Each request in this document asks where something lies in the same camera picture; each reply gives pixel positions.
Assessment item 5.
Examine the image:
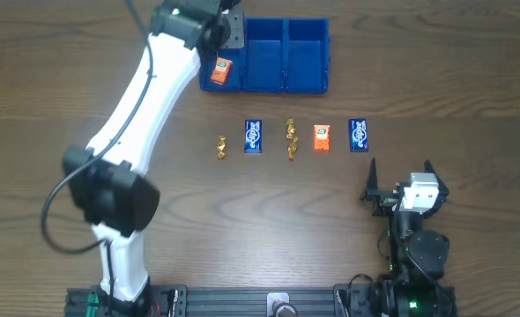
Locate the black cable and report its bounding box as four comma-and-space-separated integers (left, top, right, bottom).
41, 0, 155, 256
346, 193, 457, 316

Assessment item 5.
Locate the orange candy box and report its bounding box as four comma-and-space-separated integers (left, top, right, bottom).
210, 56, 234, 86
313, 124, 331, 153

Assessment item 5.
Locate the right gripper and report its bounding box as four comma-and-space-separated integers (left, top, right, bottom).
360, 157, 450, 220

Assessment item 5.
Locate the blue tray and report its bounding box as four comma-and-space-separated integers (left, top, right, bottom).
198, 16, 331, 95

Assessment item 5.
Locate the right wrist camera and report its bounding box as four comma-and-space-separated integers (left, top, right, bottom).
396, 172, 441, 215

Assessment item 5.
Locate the mounting rail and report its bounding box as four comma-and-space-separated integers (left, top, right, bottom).
64, 284, 458, 317

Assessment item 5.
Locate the blue candy pack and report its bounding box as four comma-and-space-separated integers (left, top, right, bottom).
243, 119, 264, 155
348, 118, 369, 154

